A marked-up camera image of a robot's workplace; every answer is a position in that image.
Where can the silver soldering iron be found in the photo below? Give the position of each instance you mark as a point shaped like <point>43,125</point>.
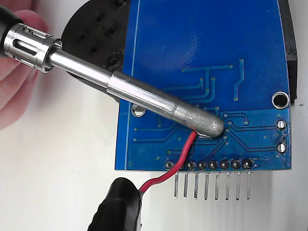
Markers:
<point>144,96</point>

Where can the blue circuit board with pins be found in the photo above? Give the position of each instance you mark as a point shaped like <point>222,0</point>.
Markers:
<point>192,36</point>

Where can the bare human hand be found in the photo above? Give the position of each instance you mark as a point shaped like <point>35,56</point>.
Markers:
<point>14,96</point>

